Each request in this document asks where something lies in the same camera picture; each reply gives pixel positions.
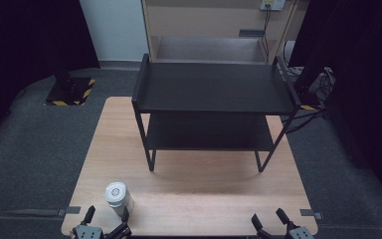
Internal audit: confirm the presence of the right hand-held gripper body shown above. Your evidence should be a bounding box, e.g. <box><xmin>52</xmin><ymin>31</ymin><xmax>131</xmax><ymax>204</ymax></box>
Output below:
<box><xmin>260</xmin><ymin>226</ymin><xmax>316</xmax><ymax>239</ymax></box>

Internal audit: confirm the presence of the bundle of black cables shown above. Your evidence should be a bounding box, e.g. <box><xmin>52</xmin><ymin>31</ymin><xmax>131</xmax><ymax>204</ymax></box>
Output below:
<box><xmin>281</xmin><ymin>39</ymin><xmax>337</xmax><ymax>135</ymax></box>

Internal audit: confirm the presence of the white wall power socket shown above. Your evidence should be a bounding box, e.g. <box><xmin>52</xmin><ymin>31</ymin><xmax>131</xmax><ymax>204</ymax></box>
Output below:
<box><xmin>259</xmin><ymin>0</ymin><xmax>287</xmax><ymax>12</ymax></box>

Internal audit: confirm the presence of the black stand with striped base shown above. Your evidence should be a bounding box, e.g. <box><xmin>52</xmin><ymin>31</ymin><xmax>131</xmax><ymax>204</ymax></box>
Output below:
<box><xmin>44</xmin><ymin>49</ymin><xmax>97</xmax><ymax>108</ymax></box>

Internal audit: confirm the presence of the black cable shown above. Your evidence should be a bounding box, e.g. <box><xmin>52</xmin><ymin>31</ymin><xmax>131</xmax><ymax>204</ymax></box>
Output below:
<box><xmin>261</xmin><ymin>4</ymin><xmax>273</xmax><ymax>64</ymax></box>

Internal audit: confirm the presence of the light wooden cabinet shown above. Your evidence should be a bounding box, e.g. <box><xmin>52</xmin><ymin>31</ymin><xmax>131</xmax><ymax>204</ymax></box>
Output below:
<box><xmin>140</xmin><ymin>0</ymin><xmax>310</xmax><ymax>66</ymax></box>

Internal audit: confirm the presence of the white cylindrical can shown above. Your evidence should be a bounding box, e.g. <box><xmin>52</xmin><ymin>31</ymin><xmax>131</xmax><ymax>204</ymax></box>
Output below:
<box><xmin>103</xmin><ymin>181</ymin><xmax>135</xmax><ymax>218</ymax></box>

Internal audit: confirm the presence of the black two-tier shelf rack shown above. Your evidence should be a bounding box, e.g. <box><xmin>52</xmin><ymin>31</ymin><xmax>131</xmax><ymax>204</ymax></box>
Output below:
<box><xmin>130</xmin><ymin>53</ymin><xmax>302</xmax><ymax>173</ymax></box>

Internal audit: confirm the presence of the grey tape strip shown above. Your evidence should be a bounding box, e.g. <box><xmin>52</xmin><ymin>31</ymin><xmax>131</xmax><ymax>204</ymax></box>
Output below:
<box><xmin>298</xmin><ymin>208</ymin><xmax>324</xmax><ymax>221</ymax></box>
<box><xmin>57</xmin><ymin>205</ymin><xmax>82</xmax><ymax>217</ymax></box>

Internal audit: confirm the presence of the dark curtain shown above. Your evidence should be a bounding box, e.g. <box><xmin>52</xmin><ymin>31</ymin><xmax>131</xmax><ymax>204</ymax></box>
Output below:
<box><xmin>287</xmin><ymin>0</ymin><xmax>382</xmax><ymax>210</ymax></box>
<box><xmin>0</xmin><ymin>0</ymin><xmax>101</xmax><ymax>150</ymax></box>

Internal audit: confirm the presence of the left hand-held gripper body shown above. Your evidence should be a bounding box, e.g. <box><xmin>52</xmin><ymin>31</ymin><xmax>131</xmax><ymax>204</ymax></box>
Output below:
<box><xmin>71</xmin><ymin>224</ymin><xmax>133</xmax><ymax>239</ymax></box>

